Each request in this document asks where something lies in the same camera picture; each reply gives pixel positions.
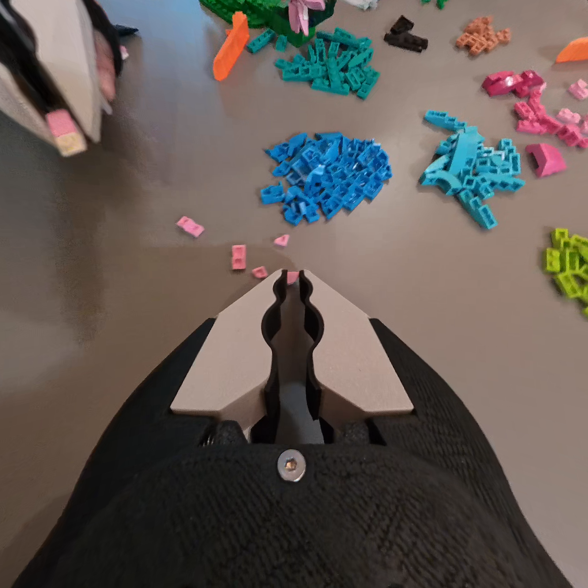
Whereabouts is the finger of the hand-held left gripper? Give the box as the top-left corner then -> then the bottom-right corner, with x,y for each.
11,0 -> 103,141
0,0 -> 61,149

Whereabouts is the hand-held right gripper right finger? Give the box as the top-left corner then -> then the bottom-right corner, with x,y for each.
298,269 -> 415,444

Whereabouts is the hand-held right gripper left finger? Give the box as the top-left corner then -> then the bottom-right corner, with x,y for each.
170,269 -> 289,444

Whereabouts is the pink and cream lego assembly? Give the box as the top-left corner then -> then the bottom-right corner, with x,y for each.
45,109 -> 88,158

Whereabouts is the green lego build with flower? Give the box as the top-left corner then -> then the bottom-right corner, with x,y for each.
198,0 -> 338,47

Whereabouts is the pile of blue lego pieces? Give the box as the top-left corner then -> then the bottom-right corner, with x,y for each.
260,132 -> 393,226

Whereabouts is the pile of teal lego pieces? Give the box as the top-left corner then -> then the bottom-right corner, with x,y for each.
246,28 -> 381,100

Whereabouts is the pile of cyan lego pieces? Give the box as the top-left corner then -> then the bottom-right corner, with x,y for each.
418,109 -> 526,229

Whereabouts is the pile of lime lego pieces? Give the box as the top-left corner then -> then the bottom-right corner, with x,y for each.
544,228 -> 588,318

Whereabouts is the large magenta lego slope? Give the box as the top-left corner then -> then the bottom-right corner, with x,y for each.
525,143 -> 567,178

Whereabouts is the long black lego piece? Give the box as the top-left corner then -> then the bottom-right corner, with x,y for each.
383,31 -> 429,52

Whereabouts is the pile of pink lego pieces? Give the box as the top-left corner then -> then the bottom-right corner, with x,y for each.
514,89 -> 588,149

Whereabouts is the pile of magenta lego pieces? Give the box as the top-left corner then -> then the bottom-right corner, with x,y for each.
481,69 -> 547,98

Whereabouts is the pile of coral lego pieces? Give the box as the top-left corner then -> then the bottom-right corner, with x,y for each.
456,17 -> 511,57

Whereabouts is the orange curved lego piece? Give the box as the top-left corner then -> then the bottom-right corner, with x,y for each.
555,38 -> 588,63

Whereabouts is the person's left hand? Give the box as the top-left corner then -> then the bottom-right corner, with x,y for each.
94,31 -> 118,104

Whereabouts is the orange brick separator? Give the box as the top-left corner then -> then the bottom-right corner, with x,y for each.
213,11 -> 250,82

